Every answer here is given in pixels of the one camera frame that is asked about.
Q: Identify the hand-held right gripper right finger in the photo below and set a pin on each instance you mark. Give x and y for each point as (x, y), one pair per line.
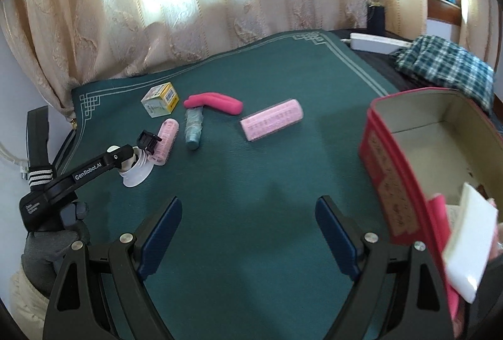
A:
(338, 238)

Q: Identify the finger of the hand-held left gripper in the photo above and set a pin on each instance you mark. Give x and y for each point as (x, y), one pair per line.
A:
(94, 167)

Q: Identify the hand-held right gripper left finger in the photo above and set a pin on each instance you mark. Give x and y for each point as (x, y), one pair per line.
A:
(159, 238)

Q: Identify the white panda toy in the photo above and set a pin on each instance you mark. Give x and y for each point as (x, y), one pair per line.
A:
(135, 175)

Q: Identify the red tin box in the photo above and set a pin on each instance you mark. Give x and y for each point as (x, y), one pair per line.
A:
(389, 198)

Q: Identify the small pink hair roller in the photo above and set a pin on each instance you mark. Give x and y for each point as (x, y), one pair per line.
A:
(167, 139)

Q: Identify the teal glitter hair roller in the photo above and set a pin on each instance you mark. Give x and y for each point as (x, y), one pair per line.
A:
(194, 128)

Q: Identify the pink rectangular box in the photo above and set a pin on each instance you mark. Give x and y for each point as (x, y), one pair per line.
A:
(271, 120)

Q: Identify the pink foam hair curler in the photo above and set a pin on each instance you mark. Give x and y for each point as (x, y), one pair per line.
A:
(220, 103)

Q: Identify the person's left hand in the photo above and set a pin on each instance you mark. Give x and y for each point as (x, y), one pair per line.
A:
(43, 257)

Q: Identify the gold curtain tassel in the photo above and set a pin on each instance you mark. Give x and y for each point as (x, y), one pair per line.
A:
(73, 122)

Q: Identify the small printed cardboard box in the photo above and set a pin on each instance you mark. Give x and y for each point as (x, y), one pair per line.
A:
(157, 104)

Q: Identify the green desk mat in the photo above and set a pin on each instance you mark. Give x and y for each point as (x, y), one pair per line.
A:
(255, 175)

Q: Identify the cream patterned curtain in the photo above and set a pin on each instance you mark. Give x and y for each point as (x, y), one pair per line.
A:
(118, 10)
(477, 10)

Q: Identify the white power strip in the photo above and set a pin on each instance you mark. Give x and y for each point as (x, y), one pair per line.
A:
(377, 42)

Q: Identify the plaid cloth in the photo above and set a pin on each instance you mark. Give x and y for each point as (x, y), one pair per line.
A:
(444, 61)

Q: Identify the dark cylindrical container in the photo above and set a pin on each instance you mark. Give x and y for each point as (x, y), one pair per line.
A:
(376, 16)

